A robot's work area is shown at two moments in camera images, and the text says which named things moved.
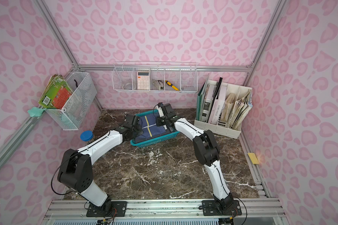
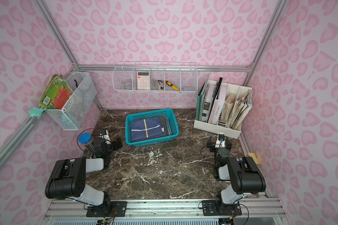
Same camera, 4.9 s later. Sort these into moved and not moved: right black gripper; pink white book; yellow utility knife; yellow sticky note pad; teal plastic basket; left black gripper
Moved: right black gripper; left black gripper
Not moved: teal plastic basket; yellow utility knife; pink white book; yellow sticky note pad
